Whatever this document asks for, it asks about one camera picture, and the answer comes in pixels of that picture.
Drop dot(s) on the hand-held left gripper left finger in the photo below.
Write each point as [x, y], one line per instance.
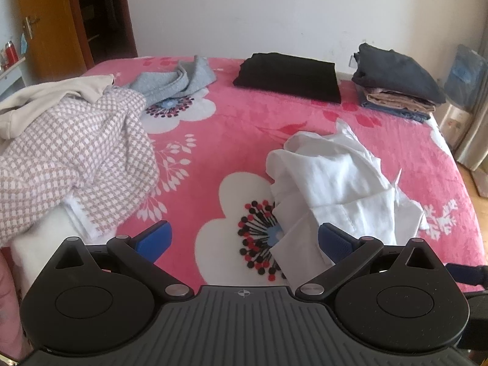
[156, 238]

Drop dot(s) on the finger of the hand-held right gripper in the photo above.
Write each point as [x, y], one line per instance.
[472, 274]

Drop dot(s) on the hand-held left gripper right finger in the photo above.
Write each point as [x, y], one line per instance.
[335, 242]

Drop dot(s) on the white shirt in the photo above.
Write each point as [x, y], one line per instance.
[335, 175]

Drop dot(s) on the white fluffy garment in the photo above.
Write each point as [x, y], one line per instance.
[42, 236]

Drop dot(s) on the pink white checked garment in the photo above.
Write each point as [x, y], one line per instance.
[76, 152]

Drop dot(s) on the pink floral blanket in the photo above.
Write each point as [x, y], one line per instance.
[236, 133]

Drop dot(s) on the beige curtain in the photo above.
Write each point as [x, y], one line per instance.
[474, 137]

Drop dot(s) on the blue folded garment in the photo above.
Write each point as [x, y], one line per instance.
[411, 116]

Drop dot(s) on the cream printed box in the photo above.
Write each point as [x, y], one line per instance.
[453, 125]

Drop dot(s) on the beige folded garment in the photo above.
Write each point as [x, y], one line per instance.
[396, 101]

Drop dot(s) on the grey-blue knit garment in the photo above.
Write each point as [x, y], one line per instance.
[167, 84]

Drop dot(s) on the pink fleece garment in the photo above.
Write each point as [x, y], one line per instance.
[7, 293]

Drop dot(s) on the black folded garment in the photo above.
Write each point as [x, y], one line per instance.
[286, 74]

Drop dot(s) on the dark grey folded garment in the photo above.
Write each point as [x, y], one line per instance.
[392, 70]

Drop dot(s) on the cream garment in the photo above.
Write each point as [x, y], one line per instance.
[45, 91]

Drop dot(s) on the blue plastic bag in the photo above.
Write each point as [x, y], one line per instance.
[463, 72]

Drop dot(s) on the white side table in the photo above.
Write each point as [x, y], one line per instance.
[9, 76]

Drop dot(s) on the light blue hanging cloth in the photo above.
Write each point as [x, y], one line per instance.
[25, 44]

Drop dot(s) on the red bottle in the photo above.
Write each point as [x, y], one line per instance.
[9, 51]

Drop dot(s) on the wooden door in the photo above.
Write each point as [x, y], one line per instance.
[49, 7]

